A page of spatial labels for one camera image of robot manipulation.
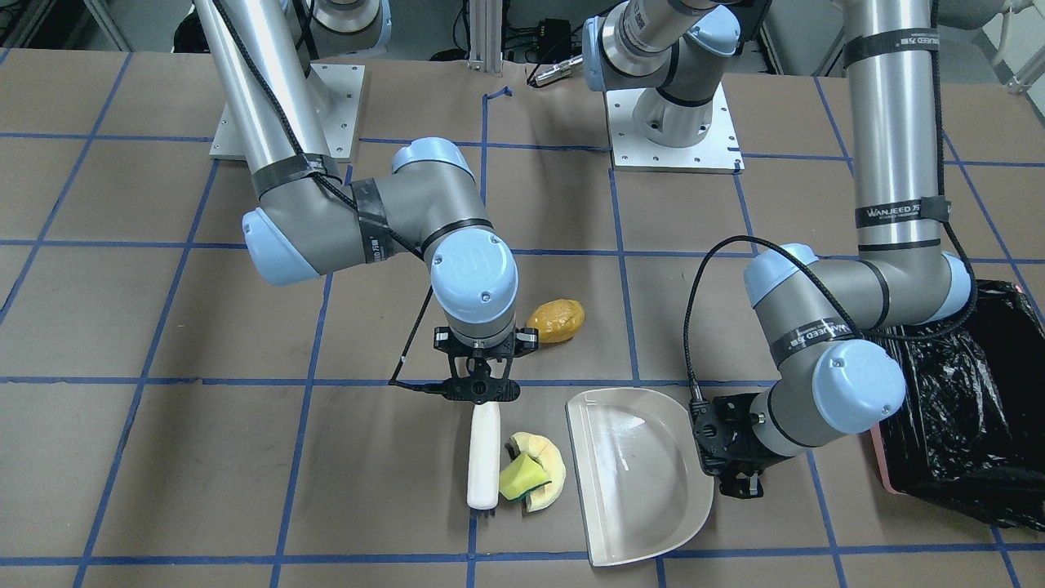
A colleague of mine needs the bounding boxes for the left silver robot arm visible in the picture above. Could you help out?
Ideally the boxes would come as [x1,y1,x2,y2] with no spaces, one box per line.
[580,1,976,499]

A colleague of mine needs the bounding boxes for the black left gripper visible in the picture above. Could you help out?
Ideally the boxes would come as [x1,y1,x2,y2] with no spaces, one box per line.
[690,394,786,499]

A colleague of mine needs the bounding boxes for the white brush with black bristles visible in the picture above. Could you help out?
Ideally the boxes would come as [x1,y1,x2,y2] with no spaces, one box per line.
[466,402,501,518]

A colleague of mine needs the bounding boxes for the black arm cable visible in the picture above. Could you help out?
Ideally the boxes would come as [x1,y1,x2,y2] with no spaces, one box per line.
[683,235,858,405]
[212,0,450,394]

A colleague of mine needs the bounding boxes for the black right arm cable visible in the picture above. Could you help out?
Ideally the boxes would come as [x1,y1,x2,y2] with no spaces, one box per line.
[212,0,450,394]

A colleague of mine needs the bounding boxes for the yellow green sponge piece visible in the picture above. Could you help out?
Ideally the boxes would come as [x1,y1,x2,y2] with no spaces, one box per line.
[500,453,551,501]

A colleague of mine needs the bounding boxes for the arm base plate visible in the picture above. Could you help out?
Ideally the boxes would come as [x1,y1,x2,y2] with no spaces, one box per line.
[210,63,366,163]
[604,85,745,174]

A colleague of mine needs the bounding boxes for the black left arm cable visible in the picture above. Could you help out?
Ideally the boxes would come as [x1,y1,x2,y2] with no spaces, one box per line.
[683,235,858,405]

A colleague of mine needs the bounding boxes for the black lined trash bin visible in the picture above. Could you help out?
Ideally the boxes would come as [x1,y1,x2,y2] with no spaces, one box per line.
[872,280,1044,531]

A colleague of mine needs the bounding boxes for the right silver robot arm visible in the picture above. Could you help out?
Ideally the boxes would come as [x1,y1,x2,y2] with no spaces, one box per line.
[194,1,539,404]

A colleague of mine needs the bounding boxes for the white plastic dustpan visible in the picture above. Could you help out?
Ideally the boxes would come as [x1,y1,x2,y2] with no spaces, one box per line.
[565,387,715,567]

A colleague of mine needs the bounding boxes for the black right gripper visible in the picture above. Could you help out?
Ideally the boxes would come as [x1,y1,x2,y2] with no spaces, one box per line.
[434,325,539,404]

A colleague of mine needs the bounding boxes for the aluminium frame post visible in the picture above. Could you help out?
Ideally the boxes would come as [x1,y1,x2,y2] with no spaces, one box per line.
[468,0,504,77]

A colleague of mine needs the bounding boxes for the yellow toy potato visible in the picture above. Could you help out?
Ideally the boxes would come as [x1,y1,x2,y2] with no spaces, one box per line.
[526,299,586,344]

